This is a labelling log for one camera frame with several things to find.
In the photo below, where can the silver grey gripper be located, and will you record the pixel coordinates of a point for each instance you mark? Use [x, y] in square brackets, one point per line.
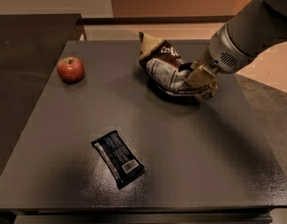
[220, 54]

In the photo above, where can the brown chip bag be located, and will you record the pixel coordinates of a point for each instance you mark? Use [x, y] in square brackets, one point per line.
[168, 70]

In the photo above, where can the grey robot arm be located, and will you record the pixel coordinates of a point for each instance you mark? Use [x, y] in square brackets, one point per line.
[260, 25]

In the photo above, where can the dark blue rxbar wrapper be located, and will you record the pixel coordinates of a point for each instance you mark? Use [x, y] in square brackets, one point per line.
[123, 165]

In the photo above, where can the red apple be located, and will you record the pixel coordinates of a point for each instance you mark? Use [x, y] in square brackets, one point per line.
[70, 69]

